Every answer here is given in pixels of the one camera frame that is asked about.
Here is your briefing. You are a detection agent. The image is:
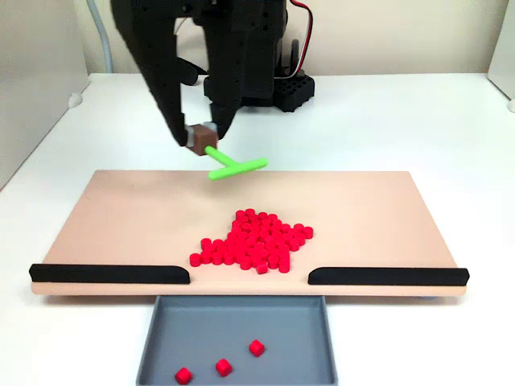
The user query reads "green T-shaped pusher tool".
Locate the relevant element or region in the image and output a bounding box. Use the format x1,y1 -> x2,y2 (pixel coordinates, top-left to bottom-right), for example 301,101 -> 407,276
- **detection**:
185,123 -> 269,181

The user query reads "pile of red granules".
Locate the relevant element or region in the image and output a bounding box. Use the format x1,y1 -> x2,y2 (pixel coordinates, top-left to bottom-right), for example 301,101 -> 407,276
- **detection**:
189,207 -> 315,275

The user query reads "grey conduit tube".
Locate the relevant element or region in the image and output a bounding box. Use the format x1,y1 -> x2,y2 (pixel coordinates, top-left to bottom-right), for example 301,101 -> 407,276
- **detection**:
86,0 -> 114,74

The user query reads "white partition panel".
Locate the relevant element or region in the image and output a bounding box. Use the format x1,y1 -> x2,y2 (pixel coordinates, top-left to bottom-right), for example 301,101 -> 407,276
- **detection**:
0,0 -> 90,191
487,0 -> 515,101

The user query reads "beige flat board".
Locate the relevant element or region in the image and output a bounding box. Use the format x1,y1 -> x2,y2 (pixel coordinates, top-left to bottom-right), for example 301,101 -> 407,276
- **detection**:
31,170 -> 468,301

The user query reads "black foam barrier strip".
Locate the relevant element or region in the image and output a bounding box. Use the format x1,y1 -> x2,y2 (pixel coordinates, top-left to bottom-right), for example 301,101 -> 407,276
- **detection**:
28,263 -> 191,285
307,266 -> 470,287

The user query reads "grey plastic tray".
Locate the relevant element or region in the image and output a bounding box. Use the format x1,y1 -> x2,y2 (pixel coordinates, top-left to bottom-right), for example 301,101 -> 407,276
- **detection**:
135,295 -> 339,386

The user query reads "thin white cable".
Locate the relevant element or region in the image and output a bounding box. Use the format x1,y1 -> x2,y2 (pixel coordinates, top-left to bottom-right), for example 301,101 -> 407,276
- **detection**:
175,18 -> 192,45

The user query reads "red white black servo cable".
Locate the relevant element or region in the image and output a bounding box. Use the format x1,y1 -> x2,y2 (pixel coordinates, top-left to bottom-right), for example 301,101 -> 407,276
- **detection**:
287,0 -> 315,78

